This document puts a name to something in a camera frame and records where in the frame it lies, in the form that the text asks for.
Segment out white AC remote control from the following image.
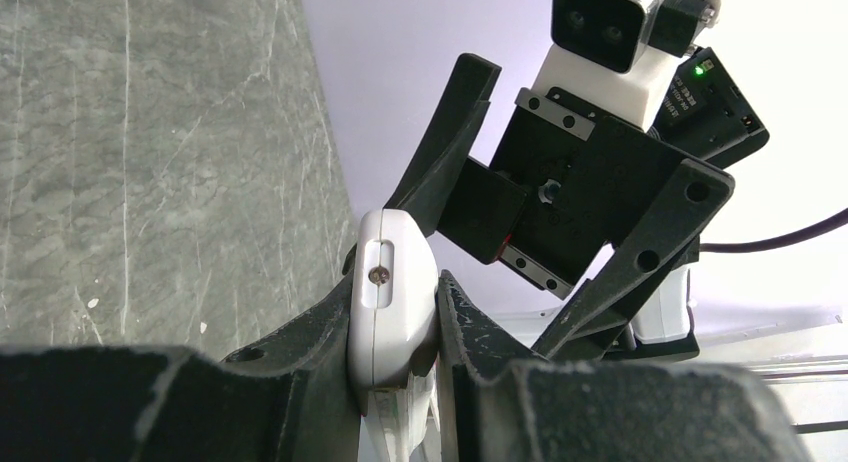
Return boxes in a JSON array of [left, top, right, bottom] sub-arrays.
[[347, 209, 438, 461]]

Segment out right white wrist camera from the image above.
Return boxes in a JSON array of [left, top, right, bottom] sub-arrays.
[[532, 0, 725, 130]]

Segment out black background cables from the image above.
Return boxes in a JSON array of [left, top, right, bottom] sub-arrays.
[[748, 352, 848, 437]]

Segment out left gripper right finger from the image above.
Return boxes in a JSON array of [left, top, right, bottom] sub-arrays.
[[436, 271, 810, 461]]

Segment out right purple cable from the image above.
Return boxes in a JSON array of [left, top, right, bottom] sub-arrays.
[[698, 207, 848, 255]]

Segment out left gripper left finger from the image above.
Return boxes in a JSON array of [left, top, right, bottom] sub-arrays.
[[1, 278, 360, 461]]

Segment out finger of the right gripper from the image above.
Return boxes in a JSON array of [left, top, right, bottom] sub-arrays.
[[532, 159, 735, 361], [383, 53, 503, 265]]

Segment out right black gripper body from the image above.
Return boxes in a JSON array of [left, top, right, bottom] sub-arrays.
[[438, 88, 683, 299]]

